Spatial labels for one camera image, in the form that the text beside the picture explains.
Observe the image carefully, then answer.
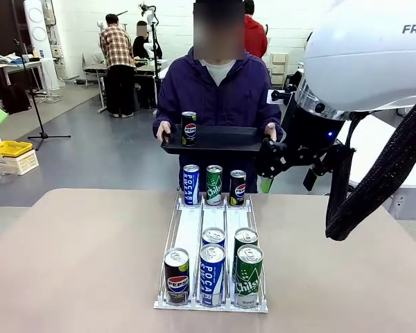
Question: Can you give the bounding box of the green Chilsung cider can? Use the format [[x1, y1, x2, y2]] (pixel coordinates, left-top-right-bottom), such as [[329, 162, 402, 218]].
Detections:
[[234, 244, 264, 309], [206, 164, 224, 206], [232, 227, 259, 278]]

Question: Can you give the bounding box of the person in red hoodie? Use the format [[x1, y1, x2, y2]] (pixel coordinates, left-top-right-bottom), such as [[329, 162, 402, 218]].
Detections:
[[243, 0, 269, 59]]

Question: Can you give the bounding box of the white plastic crate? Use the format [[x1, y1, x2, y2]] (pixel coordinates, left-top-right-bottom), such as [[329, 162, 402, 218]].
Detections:
[[0, 148, 40, 176]]

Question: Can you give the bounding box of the white tower air conditioner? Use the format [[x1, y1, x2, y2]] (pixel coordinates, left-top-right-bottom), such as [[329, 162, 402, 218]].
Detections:
[[23, 0, 61, 92]]

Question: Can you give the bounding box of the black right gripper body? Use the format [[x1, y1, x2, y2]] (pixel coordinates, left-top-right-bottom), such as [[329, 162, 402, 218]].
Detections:
[[279, 95, 347, 155]]

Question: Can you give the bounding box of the person's right forearm purple sleeve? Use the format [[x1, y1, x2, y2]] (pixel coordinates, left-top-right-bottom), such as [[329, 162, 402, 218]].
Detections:
[[152, 85, 181, 128]]

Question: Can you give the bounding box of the clear plastic bowl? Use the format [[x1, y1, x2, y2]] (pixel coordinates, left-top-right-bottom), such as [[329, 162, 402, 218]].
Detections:
[[0, 166, 17, 185]]

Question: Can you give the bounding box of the person's right hand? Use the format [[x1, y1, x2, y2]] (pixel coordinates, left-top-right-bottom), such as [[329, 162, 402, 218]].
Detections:
[[157, 121, 176, 144]]

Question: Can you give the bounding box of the blue Pocari Sweat can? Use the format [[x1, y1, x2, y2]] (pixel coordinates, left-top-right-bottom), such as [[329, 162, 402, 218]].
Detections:
[[198, 244, 227, 308], [201, 227, 226, 249], [182, 164, 200, 206]]

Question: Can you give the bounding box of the black Pepsi can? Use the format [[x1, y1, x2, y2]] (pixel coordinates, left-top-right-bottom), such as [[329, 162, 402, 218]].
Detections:
[[164, 248, 190, 306], [229, 169, 247, 207], [181, 111, 198, 147]]

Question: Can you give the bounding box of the black bag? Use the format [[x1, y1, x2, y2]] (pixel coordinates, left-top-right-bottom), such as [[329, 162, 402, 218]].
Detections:
[[1, 83, 33, 116]]

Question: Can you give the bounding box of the person's left forearm purple sleeve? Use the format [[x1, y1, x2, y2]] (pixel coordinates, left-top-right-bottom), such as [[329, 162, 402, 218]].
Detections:
[[256, 89, 286, 139]]

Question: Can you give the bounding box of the person in plaid shirt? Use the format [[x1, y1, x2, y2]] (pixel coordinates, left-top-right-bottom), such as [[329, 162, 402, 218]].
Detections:
[[99, 13, 137, 119]]

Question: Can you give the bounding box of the black plastic tray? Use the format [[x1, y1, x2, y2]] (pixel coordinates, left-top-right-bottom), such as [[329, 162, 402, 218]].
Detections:
[[160, 124, 273, 155]]

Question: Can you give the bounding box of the large white table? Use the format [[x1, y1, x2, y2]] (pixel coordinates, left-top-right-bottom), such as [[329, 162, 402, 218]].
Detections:
[[338, 110, 416, 220]]

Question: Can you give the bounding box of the black pole stand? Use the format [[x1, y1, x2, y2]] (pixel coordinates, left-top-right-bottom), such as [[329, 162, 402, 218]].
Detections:
[[150, 3, 161, 109]]

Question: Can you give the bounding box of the person in black top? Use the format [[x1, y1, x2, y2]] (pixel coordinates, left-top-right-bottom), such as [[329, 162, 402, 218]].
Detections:
[[132, 20, 152, 60]]

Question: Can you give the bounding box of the yellow plastic basket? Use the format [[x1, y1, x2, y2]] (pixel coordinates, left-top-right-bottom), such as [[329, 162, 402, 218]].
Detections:
[[0, 140, 34, 159]]

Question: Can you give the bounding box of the white wire can dispenser rack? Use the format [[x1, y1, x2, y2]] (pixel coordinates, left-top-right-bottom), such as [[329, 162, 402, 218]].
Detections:
[[153, 192, 268, 314]]

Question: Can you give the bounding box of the person's left hand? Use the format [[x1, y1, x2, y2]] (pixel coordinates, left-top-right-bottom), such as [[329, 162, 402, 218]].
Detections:
[[263, 122, 279, 142]]

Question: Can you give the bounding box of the black microphone stand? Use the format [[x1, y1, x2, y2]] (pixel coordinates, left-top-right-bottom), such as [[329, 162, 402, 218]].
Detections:
[[13, 37, 71, 151]]

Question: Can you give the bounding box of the white cluttered desk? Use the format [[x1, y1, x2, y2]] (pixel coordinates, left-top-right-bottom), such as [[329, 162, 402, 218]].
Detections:
[[0, 51, 56, 111]]

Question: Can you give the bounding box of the white drawer cabinet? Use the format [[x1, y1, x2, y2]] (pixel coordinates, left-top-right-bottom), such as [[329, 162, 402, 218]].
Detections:
[[270, 51, 290, 88]]

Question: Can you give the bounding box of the black braided cable sleeve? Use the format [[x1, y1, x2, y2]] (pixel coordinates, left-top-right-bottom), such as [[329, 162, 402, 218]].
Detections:
[[325, 88, 416, 242]]

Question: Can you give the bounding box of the person in purple jacket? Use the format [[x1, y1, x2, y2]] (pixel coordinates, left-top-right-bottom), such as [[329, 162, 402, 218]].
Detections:
[[152, 0, 286, 194]]

